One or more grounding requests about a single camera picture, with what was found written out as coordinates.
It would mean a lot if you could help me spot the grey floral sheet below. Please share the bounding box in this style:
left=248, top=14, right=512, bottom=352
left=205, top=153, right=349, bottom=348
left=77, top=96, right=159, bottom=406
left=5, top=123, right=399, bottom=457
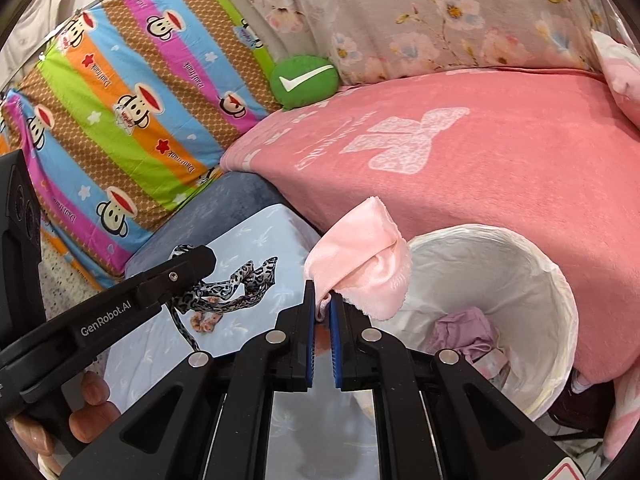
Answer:
left=220, top=0, right=616, bottom=88

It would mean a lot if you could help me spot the light blue printed cloth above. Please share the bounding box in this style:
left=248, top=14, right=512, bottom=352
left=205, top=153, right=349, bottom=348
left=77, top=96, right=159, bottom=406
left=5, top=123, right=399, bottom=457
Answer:
left=102, top=204, right=381, bottom=480

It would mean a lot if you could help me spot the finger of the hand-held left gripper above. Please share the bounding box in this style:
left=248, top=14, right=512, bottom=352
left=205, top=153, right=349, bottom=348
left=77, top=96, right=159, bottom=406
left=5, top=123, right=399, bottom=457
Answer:
left=145, top=245, right=217, bottom=307

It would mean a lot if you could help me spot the green round check-mark cushion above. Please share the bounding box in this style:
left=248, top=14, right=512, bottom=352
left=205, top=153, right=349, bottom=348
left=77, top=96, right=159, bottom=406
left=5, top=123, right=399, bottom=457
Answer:
left=269, top=54, right=341, bottom=112

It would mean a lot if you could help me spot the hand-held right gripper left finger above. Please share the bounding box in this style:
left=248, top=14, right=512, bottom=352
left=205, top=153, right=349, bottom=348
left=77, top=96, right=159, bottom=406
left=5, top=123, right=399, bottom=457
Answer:
left=60, top=280, right=317, bottom=480

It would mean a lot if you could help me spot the pink blanket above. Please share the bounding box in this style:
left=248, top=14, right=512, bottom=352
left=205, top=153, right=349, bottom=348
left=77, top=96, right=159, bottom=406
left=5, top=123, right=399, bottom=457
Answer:
left=220, top=67, right=640, bottom=386

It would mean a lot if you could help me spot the white lined bin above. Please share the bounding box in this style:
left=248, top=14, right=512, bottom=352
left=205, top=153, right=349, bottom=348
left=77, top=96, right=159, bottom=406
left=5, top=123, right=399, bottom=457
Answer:
left=350, top=223, right=580, bottom=423

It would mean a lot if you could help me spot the white curtain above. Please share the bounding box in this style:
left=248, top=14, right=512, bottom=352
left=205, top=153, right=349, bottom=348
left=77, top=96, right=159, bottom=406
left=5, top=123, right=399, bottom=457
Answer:
left=0, top=0, right=101, bottom=76

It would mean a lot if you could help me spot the purple garment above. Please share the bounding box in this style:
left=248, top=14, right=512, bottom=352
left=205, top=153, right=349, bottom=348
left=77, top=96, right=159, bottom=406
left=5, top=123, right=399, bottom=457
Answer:
left=425, top=307, right=501, bottom=361

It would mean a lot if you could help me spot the striped monkey print quilt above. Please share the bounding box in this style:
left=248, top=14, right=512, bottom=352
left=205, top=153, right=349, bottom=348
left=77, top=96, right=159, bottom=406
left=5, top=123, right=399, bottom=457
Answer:
left=0, top=0, right=283, bottom=291

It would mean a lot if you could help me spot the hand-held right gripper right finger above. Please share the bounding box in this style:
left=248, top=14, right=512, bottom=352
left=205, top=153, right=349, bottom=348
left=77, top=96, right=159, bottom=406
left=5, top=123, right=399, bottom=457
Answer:
left=329, top=292, right=581, bottom=480

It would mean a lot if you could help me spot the light pink plush cloth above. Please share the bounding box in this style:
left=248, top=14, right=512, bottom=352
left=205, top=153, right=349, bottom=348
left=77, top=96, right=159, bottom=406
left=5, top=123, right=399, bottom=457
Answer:
left=304, top=196, right=413, bottom=322

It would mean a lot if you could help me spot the pink white printed pillow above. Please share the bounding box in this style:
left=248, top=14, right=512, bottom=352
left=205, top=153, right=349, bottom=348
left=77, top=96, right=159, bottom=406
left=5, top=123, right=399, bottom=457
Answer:
left=590, top=30, right=640, bottom=141

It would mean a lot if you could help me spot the person's left hand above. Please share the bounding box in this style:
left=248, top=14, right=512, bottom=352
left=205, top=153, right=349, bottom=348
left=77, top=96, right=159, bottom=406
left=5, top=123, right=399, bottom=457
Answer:
left=11, top=373, right=122, bottom=457

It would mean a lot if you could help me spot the leopard print scarf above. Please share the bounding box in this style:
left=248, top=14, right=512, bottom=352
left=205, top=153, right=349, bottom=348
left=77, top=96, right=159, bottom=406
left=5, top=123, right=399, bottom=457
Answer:
left=167, top=244, right=278, bottom=353

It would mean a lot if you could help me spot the pink white printed quilt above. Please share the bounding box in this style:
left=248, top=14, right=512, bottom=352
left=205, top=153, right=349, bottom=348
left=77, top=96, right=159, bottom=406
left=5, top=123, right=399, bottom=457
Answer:
left=602, top=360, right=640, bottom=461

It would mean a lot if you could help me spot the blue-grey velvet cushion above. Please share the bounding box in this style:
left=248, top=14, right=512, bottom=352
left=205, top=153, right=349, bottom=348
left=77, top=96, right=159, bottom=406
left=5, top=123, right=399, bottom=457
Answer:
left=124, top=172, right=281, bottom=281

